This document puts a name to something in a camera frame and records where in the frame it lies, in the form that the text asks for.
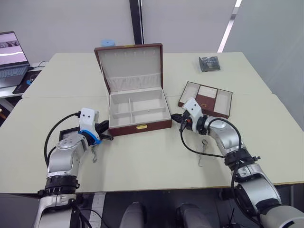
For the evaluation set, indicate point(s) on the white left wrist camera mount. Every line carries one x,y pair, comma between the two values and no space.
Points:
86,118

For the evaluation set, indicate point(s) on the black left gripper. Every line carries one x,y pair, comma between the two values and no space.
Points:
98,133

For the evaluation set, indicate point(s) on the grey rounded shape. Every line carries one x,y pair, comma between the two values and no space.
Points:
192,216
135,216

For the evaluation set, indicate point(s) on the black wall divider strip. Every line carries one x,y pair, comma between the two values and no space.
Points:
137,21

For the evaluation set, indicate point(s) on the black display case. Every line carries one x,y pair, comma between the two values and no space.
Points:
209,64

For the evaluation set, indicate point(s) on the blue left wrist clamp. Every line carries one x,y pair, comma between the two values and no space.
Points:
91,136

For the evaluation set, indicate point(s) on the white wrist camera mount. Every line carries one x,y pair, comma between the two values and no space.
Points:
193,108
86,118

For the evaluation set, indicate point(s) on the brown jewelry box cream lining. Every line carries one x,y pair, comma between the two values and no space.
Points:
140,104

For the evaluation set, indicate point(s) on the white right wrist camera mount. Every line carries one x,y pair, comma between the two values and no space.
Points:
193,108

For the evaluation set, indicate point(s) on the white power strip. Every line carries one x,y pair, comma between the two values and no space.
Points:
97,209

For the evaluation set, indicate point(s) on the open laptop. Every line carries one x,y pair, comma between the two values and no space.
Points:
12,47

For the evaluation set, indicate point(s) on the black desk pad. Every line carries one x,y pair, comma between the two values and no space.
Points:
22,83

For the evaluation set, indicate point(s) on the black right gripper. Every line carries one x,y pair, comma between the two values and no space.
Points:
186,124

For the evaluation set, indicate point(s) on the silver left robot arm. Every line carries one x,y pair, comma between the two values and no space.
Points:
61,161

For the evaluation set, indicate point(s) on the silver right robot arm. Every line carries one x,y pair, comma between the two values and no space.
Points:
225,137

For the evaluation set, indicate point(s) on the blue round object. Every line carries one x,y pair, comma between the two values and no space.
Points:
108,42

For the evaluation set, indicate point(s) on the silver wall strip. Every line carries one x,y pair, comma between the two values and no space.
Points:
229,26

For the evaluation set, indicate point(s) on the brown insert tray cream compartments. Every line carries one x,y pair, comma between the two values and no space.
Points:
223,102

